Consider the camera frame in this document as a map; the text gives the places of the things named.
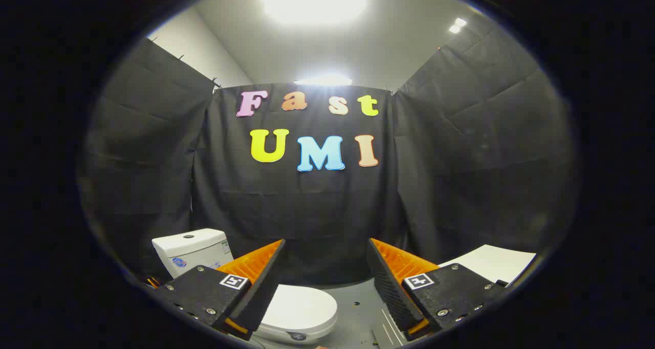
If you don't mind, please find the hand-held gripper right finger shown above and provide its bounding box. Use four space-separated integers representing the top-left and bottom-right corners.
366 237 508 342

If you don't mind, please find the black backdrop cloth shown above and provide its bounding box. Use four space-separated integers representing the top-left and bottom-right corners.
77 16 581 287

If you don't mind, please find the white grooved panel unit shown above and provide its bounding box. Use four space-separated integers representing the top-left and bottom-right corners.
439 245 537 287

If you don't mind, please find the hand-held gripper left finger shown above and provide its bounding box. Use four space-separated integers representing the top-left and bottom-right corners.
151 238 287 341

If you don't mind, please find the large round ceiling light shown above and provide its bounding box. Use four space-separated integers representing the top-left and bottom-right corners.
260 0 370 27

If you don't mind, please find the long ceiling light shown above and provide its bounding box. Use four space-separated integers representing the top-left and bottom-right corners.
294 74 354 87

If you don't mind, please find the white toilet tank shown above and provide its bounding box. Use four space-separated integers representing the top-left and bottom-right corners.
152 228 234 279

